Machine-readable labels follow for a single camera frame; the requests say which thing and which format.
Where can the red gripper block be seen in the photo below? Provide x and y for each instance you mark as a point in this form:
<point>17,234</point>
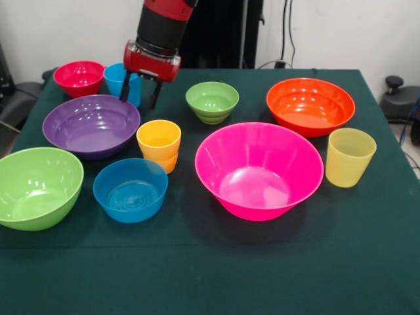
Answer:
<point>147,64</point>

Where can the blue cup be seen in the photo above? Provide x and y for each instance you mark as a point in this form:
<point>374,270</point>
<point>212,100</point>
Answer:
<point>113,82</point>

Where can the purple bowl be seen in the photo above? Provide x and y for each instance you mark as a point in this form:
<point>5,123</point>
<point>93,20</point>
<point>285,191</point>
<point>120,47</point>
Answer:
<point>92,131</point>

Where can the small green bowl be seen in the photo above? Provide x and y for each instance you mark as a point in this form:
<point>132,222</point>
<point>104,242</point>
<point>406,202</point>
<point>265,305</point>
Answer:
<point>211,101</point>

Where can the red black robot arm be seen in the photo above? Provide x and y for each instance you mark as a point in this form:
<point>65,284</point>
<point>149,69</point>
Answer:
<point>160,29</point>

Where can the orange-yellow cup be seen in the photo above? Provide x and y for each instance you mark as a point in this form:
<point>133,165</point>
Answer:
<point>159,141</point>

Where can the small pink-red bowl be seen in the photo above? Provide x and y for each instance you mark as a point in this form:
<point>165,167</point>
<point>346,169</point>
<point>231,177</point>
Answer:
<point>78,78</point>

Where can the blue bowl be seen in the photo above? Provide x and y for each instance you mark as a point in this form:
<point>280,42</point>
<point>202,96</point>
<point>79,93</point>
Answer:
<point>131,197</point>

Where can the black grey floor stand base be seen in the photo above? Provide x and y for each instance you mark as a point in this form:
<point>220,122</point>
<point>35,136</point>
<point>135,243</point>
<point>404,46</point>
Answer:
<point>19,98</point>
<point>400,101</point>

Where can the large green bowl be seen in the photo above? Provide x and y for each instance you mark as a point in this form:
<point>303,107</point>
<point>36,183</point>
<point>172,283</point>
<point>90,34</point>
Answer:
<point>36,193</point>

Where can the large pink bowl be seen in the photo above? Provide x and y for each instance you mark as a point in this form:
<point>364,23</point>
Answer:
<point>256,190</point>

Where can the orange bowl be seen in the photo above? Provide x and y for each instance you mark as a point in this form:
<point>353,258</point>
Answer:
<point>308,111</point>

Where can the dark green table cloth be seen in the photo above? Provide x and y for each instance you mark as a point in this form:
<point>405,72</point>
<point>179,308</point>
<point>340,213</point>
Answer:
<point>210,269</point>

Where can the pale yellow translucent cup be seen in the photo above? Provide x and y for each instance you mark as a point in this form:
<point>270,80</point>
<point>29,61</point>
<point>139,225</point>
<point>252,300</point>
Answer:
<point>349,160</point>

